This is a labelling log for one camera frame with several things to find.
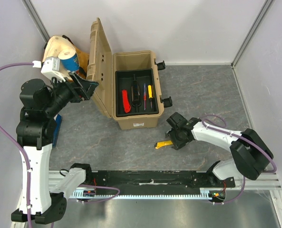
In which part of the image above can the yellow handled screwdriver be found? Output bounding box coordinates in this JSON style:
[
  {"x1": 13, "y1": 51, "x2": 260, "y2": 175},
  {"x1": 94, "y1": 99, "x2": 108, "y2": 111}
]
[{"x1": 147, "y1": 85, "x2": 153, "y2": 109}]

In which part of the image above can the grey slotted cable duct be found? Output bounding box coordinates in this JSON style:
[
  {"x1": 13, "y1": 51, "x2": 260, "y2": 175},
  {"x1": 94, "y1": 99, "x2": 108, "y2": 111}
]
[{"x1": 69, "y1": 185, "x2": 223, "y2": 200}]

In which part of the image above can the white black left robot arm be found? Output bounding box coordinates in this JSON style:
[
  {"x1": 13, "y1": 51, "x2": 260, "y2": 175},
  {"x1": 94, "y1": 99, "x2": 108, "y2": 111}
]
[{"x1": 11, "y1": 73, "x2": 99, "y2": 225}]

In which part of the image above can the red box cutter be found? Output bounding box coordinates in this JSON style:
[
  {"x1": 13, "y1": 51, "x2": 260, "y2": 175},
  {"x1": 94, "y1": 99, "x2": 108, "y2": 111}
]
[{"x1": 122, "y1": 89, "x2": 131, "y2": 114}]

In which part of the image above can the tan plastic tool box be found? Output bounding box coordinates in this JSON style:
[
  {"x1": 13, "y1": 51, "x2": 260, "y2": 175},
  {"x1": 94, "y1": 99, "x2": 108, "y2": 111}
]
[{"x1": 87, "y1": 18, "x2": 173, "y2": 130}]

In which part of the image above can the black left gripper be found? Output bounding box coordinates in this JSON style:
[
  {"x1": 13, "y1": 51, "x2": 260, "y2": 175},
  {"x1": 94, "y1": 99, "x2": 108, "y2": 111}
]
[{"x1": 44, "y1": 71, "x2": 99, "y2": 116}]

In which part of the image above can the yellow box cutter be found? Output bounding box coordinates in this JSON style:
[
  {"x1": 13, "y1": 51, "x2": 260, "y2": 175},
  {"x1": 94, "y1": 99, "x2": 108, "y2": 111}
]
[{"x1": 155, "y1": 140, "x2": 173, "y2": 149}]

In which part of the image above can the tan leather tool bag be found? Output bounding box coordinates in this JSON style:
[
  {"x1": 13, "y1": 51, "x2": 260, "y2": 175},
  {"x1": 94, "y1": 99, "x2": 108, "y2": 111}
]
[{"x1": 42, "y1": 35, "x2": 89, "y2": 79}]

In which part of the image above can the blue packaged tool card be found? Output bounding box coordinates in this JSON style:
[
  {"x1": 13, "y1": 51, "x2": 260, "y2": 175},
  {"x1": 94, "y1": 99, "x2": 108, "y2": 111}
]
[{"x1": 52, "y1": 114, "x2": 62, "y2": 148}]

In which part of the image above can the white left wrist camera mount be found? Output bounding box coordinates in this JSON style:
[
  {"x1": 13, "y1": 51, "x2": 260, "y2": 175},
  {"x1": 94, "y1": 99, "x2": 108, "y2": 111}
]
[{"x1": 32, "y1": 57, "x2": 69, "y2": 82}]

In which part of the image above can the blue paper towel roll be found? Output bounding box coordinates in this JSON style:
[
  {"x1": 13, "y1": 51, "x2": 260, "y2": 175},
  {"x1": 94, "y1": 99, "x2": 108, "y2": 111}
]
[{"x1": 58, "y1": 48, "x2": 79, "y2": 72}]

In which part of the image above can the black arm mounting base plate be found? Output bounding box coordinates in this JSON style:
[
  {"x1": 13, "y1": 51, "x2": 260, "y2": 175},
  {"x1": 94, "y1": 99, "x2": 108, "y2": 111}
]
[{"x1": 84, "y1": 171, "x2": 235, "y2": 189}]

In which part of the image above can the blue red handled screwdriver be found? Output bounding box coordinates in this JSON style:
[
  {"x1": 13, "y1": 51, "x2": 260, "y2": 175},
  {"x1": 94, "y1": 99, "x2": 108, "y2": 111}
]
[{"x1": 143, "y1": 83, "x2": 147, "y2": 111}]

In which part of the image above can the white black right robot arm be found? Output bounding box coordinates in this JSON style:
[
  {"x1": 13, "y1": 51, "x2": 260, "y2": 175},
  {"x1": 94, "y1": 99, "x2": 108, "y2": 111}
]
[{"x1": 166, "y1": 112, "x2": 277, "y2": 187}]

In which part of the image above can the black tool box tray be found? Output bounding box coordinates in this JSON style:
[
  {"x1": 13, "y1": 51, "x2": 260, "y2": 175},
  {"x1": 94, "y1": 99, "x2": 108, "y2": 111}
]
[{"x1": 115, "y1": 69, "x2": 159, "y2": 117}]

